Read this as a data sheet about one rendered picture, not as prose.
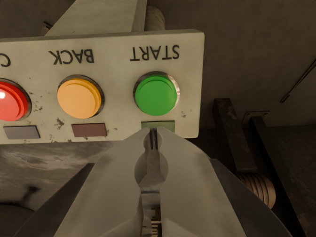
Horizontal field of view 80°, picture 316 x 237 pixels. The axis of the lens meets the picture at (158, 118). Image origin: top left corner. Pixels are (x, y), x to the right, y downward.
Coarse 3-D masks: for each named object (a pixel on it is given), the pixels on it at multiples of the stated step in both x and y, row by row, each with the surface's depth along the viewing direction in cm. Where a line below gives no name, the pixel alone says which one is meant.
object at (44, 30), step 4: (44, 24) 71; (48, 24) 71; (44, 28) 71; (48, 28) 71; (44, 32) 73; (200, 104) 101; (188, 140) 85; (192, 140) 84; (196, 140) 85; (196, 144) 83
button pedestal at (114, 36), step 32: (96, 0) 29; (128, 0) 28; (64, 32) 21; (96, 32) 21; (128, 32) 19; (160, 32) 17; (192, 32) 16; (0, 64) 18; (32, 64) 18; (64, 64) 18; (96, 64) 18; (128, 64) 18; (160, 64) 17; (192, 64) 17; (32, 96) 19; (128, 96) 19; (192, 96) 19; (0, 128) 21; (64, 128) 21; (128, 128) 21; (192, 128) 21
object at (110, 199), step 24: (120, 144) 11; (144, 144) 11; (96, 168) 9; (120, 168) 9; (144, 168) 10; (96, 192) 8; (120, 192) 8; (72, 216) 7; (96, 216) 7; (120, 216) 7
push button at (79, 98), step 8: (72, 80) 17; (80, 80) 17; (64, 88) 17; (72, 88) 17; (80, 88) 17; (88, 88) 18; (96, 88) 18; (64, 96) 18; (72, 96) 18; (80, 96) 18; (88, 96) 18; (96, 96) 18; (64, 104) 18; (72, 104) 18; (80, 104) 18; (88, 104) 18; (96, 104) 18; (72, 112) 19; (80, 112) 19; (88, 112) 19
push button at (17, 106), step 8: (0, 88) 18; (8, 88) 18; (16, 88) 18; (0, 96) 18; (8, 96) 18; (16, 96) 18; (24, 96) 19; (0, 104) 18; (8, 104) 18; (16, 104) 18; (24, 104) 19; (0, 112) 19; (8, 112) 19; (16, 112) 19; (24, 112) 19; (8, 120) 19
